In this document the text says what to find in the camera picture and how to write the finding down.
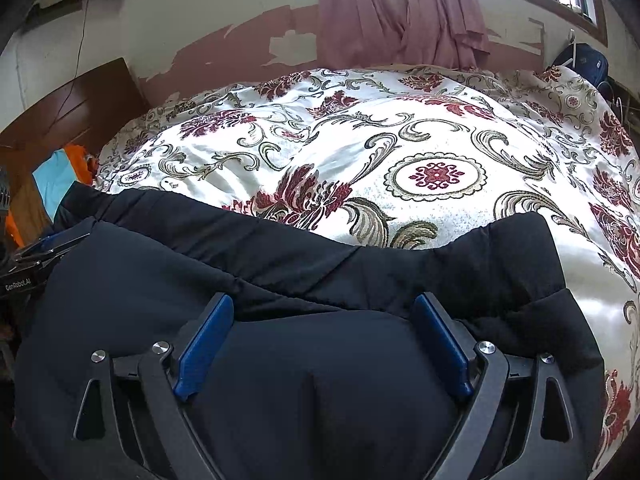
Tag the pink curtain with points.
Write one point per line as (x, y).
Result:
(400, 10)

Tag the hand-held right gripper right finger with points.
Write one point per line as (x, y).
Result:
(442, 345)

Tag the floral bedspread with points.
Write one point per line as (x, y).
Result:
(440, 125)

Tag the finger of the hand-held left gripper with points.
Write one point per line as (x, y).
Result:
(70, 241)
(42, 249)

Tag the blue bag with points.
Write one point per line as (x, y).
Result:
(587, 62)

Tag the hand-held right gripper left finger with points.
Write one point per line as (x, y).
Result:
(202, 350)

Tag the brown wooden headboard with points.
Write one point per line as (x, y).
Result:
(75, 110)

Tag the orange and blue cloth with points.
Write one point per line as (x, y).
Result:
(52, 180)

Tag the black pants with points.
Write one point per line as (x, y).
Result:
(300, 360)

